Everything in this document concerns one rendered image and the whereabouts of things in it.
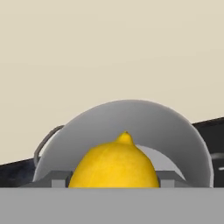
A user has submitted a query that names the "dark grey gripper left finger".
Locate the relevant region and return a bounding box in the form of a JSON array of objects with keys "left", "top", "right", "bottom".
[{"left": 22, "top": 170, "right": 74, "bottom": 189}]

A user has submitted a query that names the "black hob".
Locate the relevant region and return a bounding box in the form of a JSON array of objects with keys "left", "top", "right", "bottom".
[{"left": 0, "top": 116, "right": 224, "bottom": 189}]

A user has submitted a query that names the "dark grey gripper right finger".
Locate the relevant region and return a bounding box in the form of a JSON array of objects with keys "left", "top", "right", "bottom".
[{"left": 155, "top": 170, "right": 193, "bottom": 189}]

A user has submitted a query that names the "grey metal pot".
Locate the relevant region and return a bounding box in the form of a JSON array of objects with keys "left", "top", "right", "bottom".
[{"left": 32, "top": 99, "right": 215, "bottom": 189}]

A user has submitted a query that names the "yellow lemon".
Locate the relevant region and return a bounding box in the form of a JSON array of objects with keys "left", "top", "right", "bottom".
[{"left": 67, "top": 130, "right": 161, "bottom": 189}]

